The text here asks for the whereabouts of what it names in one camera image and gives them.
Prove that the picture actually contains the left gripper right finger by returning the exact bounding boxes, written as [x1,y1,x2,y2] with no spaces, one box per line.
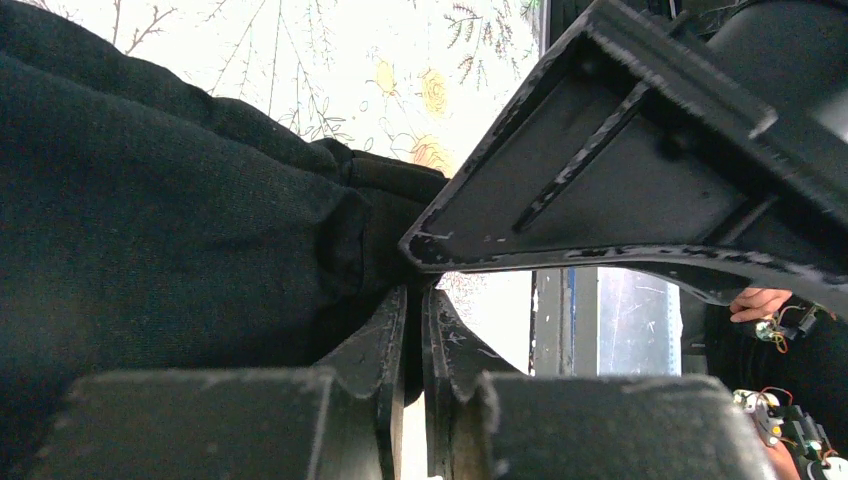
[421,288,520,479]

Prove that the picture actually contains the floral tablecloth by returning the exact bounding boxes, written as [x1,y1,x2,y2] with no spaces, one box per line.
[19,0,545,372]

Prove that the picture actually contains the aluminium frame rails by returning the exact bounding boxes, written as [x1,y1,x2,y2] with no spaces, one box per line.
[571,267,682,377]

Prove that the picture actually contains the person hand in background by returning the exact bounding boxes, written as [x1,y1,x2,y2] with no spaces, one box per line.
[729,288,793,323]

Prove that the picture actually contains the black underwear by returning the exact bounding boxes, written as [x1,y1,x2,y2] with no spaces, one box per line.
[1,1,446,479]

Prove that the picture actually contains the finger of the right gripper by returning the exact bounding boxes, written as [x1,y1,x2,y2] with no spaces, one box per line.
[400,1,847,316]

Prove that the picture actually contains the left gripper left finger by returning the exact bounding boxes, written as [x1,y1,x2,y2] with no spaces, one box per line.
[311,287,408,479]

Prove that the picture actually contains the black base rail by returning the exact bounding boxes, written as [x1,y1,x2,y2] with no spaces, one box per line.
[528,269,574,376]

